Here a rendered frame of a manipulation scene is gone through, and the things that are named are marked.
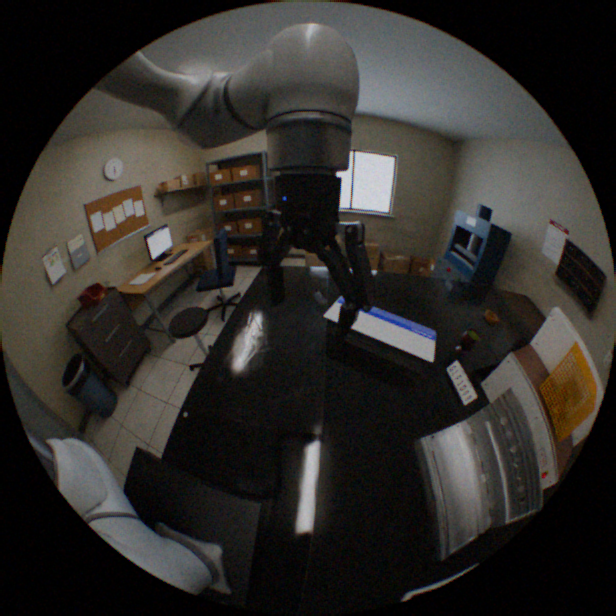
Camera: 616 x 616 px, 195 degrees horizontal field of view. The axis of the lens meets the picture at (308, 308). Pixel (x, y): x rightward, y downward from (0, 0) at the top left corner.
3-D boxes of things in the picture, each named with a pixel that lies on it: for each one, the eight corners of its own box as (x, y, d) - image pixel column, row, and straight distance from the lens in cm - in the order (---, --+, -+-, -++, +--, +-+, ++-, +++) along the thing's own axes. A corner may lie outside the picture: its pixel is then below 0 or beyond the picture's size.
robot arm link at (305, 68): (370, 135, 26) (281, 141, 32) (368, 48, 34) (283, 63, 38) (335, 100, 16) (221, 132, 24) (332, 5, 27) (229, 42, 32)
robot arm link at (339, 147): (304, 137, 29) (303, 177, 29) (248, 128, 23) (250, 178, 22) (366, 132, 25) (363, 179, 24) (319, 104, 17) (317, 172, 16)
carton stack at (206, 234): (217, 259, 433) (209, 223, 413) (230, 259, 416) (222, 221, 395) (196, 278, 371) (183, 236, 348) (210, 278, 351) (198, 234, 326)
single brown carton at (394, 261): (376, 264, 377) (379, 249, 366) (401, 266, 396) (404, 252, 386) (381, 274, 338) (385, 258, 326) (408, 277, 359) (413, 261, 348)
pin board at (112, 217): (149, 225, 308) (140, 183, 311) (150, 225, 306) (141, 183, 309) (97, 255, 262) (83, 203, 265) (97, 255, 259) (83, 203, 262)
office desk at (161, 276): (191, 282, 361) (178, 244, 338) (223, 282, 318) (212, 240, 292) (141, 337, 291) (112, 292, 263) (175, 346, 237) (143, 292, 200)
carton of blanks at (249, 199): (236, 208, 340) (233, 192, 338) (239, 207, 355) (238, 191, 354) (258, 206, 324) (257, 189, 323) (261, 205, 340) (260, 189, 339)
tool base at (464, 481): (416, 440, 61) (422, 437, 58) (464, 420, 74) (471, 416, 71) (436, 560, 73) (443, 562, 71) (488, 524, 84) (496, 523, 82)
